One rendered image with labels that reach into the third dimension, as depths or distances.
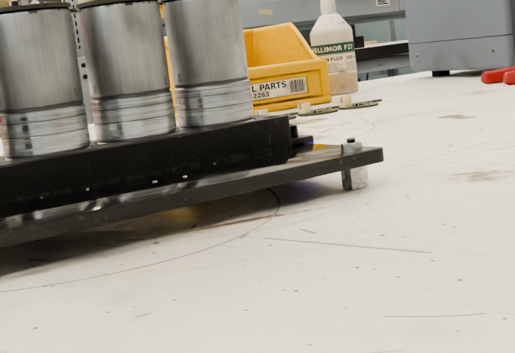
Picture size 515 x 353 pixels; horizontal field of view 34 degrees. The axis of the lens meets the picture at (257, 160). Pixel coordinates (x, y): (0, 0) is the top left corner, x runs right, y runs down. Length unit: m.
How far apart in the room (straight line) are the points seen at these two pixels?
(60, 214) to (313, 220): 0.06
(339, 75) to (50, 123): 0.44
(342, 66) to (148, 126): 0.42
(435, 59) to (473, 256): 0.57
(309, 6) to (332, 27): 2.32
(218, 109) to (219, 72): 0.01
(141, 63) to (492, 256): 0.13
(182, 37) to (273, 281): 0.12
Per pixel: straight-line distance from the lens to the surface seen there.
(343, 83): 0.66
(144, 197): 0.20
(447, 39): 0.71
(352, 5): 3.08
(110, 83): 0.25
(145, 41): 0.25
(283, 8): 2.92
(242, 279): 0.16
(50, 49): 0.24
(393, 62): 3.26
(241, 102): 0.26
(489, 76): 0.59
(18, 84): 0.24
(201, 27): 0.26
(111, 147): 0.24
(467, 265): 0.16
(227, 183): 0.21
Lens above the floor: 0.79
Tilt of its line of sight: 7 degrees down
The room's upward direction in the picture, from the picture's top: 7 degrees counter-clockwise
